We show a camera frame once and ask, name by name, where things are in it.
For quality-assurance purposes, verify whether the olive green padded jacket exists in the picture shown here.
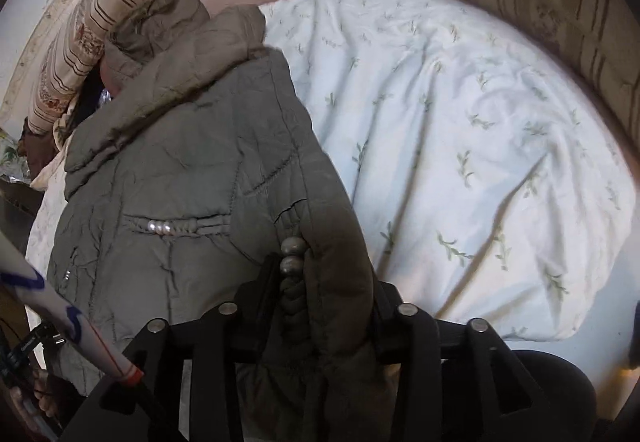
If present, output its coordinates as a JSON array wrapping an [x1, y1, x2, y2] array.
[[47, 0, 397, 442]]

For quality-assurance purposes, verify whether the white leaf print blanket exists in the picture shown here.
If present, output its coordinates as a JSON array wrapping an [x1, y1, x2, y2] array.
[[25, 0, 638, 344]]

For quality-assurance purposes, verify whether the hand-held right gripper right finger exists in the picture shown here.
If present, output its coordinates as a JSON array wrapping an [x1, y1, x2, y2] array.
[[371, 281, 553, 442]]

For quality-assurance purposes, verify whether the person's left hand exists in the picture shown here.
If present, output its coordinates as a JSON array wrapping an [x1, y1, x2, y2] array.
[[9, 371, 60, 424]]

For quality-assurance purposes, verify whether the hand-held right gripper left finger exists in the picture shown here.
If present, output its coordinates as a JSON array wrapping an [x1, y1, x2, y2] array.
[[64, 253, 284, 442]]

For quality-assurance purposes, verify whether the striped floral pillow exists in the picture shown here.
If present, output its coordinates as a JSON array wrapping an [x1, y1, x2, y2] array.
[[24, 0, 169, 139]]

